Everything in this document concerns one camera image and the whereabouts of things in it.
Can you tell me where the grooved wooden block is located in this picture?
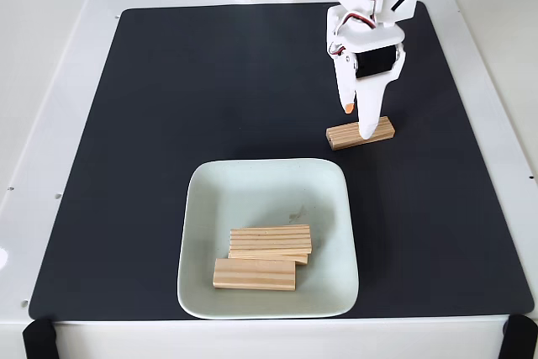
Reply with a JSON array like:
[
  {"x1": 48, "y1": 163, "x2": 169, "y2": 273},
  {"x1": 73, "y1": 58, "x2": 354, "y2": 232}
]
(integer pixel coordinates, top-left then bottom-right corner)
[
  {"x1": 227, "y1": 249, "x2": 309, "y2": 267},
  {"x1": 229, "y1": 224, "x2": 314, "y2": 253},
  {"x1": 212, "y1": 257, "x2": 298, "y2": 292},
  {"x1": 325, "y1": 115, "x2": 397, "y2": 151}
]

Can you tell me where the black table mat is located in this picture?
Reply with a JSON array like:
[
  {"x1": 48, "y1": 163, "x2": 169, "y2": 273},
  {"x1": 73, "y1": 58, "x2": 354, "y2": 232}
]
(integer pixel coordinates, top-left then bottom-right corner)
[{"x1": 28, "y1": 0, "x2": 535, "y2": 321}]

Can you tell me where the pale green square plate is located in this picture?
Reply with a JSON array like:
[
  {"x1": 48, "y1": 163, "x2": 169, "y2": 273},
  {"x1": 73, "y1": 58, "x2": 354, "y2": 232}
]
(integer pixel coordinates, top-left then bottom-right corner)
[{"x1": 176, "y1": 158, "x2": 361, "y2": 320}]

